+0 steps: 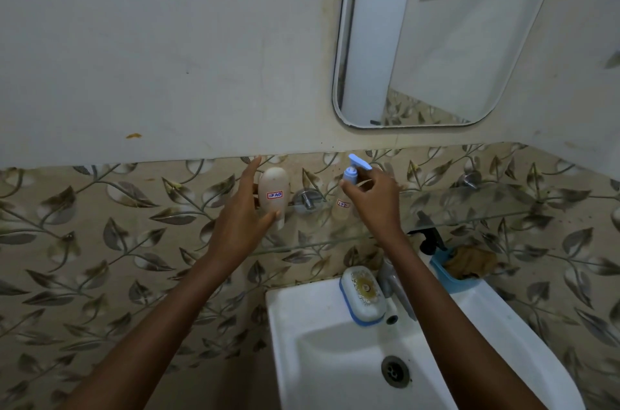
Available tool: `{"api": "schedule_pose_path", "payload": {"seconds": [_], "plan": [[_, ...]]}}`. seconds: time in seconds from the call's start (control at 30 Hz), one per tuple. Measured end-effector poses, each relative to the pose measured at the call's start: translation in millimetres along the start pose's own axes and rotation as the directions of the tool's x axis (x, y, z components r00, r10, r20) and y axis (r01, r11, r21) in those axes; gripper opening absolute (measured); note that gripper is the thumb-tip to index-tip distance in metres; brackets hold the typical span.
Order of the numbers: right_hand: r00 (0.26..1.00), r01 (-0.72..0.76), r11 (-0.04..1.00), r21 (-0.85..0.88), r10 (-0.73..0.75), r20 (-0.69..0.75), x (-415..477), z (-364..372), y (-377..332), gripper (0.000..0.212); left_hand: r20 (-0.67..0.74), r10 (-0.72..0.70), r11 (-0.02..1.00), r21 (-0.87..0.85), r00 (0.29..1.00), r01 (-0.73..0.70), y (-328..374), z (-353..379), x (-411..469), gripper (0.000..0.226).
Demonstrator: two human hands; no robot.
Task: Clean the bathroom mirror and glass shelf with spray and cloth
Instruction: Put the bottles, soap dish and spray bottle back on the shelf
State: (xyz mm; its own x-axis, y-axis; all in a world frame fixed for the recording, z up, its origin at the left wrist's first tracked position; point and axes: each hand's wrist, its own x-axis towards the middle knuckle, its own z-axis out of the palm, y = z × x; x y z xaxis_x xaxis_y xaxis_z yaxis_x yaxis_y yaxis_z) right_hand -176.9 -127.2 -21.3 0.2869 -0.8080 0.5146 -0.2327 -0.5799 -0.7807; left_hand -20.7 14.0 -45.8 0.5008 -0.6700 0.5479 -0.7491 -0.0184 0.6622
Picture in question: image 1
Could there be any person's right hand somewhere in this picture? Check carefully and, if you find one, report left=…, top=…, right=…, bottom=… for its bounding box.
left=341, top=167, right=407, bottom=247

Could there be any person's left hand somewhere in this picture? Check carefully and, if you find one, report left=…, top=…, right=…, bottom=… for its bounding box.
left=207, top=156, right=283, bottom=266

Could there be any clear bottle with blue pump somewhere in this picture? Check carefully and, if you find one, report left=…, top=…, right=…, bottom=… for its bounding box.
left=336, top=153, right=374, bottom=226

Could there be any cream bottle with label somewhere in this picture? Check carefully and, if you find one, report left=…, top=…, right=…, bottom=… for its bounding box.
left=257, top=167, right=290, bottom=231

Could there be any person's left forearm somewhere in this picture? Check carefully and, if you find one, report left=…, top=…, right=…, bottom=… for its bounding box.
left=60, top=250, right=243, bottom=410

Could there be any person's right forearm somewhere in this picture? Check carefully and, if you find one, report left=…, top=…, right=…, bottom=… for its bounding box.
left=375, top=233, right=550, bottom=410

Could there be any black spray trigger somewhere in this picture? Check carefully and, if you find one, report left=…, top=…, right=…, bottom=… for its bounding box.
left=406, top=210, right=449, bottom=256

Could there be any metal faucet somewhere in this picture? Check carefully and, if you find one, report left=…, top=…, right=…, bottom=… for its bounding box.
left=377, top=257, right=418, bottom=324

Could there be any blue and white soap dish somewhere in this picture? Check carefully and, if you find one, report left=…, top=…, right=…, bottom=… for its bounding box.
left=339, top=266, right=388, bottom=328

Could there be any blue plastic tray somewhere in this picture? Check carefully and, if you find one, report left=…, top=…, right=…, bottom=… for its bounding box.
left=429, top=247, right=486, bottom=294

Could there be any brown scrubbing sponge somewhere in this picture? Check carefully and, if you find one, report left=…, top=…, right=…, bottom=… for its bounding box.
left=444, top=245, right=499, bottom=280

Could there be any white ceramic sink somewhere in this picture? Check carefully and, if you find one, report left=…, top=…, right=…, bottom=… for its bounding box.
left=265, top=250, right=588, bottom=410

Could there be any metal sink drain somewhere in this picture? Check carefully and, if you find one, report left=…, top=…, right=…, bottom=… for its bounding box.
left=381, top=355, right=412, bottom=389

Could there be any glass wall shelf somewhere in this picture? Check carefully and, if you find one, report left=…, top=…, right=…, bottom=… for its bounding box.
left=249, top=183, right=550, bottom=256

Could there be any rounded wall mirror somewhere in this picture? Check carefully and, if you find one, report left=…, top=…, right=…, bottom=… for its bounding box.
left=332, top=0, right=571, bottom=129

